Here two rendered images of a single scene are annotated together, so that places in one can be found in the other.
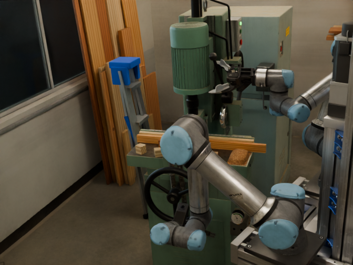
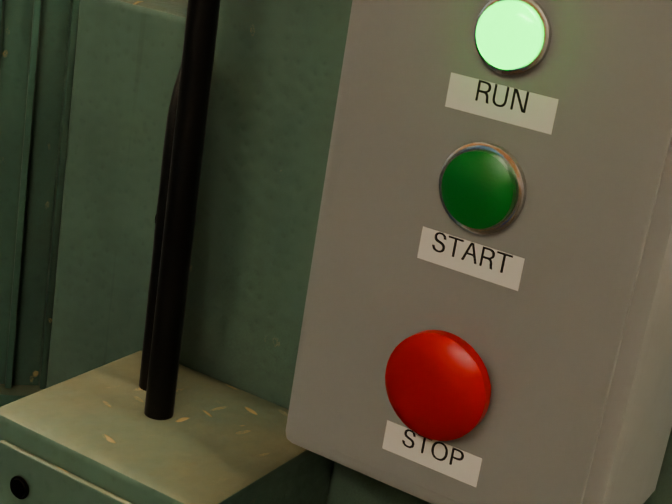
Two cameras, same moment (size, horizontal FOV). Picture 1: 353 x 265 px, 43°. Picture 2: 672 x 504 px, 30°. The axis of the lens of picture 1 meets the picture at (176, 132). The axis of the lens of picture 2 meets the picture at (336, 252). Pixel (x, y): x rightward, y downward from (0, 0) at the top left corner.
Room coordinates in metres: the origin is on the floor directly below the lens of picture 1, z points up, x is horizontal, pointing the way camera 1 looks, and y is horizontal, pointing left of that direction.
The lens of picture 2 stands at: (2.29, -0.67, 1.49)
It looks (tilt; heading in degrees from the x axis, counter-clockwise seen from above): 18 degrees down; 99
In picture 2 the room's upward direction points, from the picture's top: 9 degrees clockwise
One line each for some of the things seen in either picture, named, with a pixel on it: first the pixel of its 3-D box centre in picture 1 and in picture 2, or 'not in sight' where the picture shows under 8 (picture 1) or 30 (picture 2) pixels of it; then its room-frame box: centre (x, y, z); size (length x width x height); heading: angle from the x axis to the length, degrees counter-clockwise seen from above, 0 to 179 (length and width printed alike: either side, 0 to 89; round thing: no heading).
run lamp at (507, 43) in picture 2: not in sight; (508, 35); (2.28, -0.36, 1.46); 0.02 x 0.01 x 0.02; 160
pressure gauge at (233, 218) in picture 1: (237, 217); not in sight; (1.75, -0.26, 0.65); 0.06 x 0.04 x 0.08; 70
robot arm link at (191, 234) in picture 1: (190, 235); not in sight; (1.35, -0.03, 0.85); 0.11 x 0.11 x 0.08; 67
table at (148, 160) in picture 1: (187, 161); not in sight; (1.94, -0.05, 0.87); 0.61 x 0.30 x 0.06; 70
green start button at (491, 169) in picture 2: not in sight; (478, 189); (2.28, -0.36, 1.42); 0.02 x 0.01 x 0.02; 160
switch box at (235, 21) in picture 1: (234, 34); (519, 221); (2.29, -0.33, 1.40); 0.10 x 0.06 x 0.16; 160
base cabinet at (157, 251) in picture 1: (204, 223); not in sight; (2.15, -0.13, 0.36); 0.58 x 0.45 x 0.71; 160
